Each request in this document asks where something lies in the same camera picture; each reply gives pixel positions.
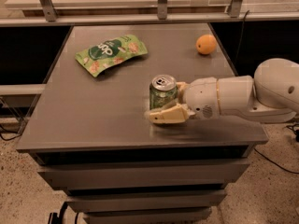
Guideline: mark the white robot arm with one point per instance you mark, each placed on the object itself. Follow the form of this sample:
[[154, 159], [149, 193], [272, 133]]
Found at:
[[271, 95]]

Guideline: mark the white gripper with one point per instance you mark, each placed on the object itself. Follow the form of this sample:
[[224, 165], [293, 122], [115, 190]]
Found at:
[[202, 96]]

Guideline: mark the green rice chip bag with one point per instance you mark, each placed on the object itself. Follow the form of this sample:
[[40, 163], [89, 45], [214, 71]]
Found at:
[[109, 53]]

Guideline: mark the green soda can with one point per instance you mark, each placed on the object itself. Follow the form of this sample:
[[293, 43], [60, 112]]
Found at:
[[163, 89]]

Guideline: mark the orange fruit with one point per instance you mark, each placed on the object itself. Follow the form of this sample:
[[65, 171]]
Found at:
[[206, 44]]

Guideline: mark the grey drawer cabinet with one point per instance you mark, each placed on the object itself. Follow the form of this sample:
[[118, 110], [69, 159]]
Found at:
[[91, 140]]

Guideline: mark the metal railing frame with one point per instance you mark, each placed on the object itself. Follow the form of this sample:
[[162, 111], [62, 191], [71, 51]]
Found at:
[[81, 12]]

